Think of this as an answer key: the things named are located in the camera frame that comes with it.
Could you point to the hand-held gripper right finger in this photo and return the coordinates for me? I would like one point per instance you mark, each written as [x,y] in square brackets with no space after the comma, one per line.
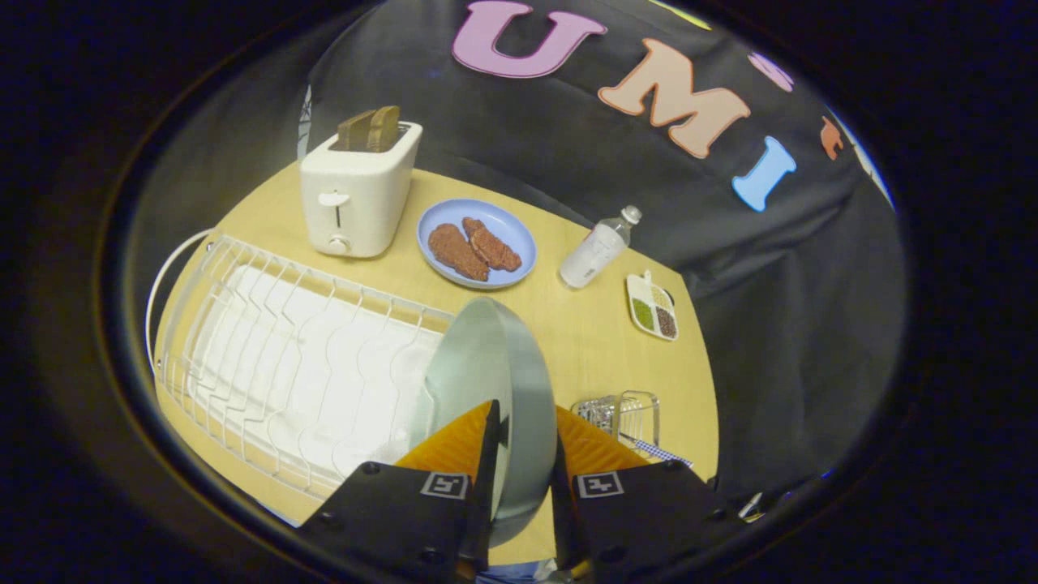
[561,487]

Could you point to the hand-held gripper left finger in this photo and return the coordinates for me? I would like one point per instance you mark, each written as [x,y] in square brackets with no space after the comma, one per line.
[489,454]

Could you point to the pale green plate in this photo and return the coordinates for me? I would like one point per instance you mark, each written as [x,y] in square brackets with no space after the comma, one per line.
[495,365]

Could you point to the blue plate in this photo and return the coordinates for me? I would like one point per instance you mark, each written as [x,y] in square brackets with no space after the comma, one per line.
[507,231]

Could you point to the blue checkered cloth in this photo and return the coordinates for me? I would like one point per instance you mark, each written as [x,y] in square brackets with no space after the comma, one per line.
[661,452]

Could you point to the white divided condiment tray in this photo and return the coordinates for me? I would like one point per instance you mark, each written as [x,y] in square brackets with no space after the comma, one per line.
[653,307]

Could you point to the brown meat patty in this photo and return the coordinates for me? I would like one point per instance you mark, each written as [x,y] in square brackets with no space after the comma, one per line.
[456,251]
[491,245]

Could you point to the clear plastic bottle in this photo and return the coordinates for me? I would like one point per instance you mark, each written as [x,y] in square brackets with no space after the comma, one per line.
[596,251]

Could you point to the white toaster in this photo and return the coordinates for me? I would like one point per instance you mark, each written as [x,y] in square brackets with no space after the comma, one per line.
[357,195]

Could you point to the black backdrop cloth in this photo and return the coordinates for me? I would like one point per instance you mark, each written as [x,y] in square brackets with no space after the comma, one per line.
[568,146]

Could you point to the brown toast slice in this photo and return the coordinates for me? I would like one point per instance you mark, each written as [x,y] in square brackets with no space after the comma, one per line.
[355,130]
[384,128]

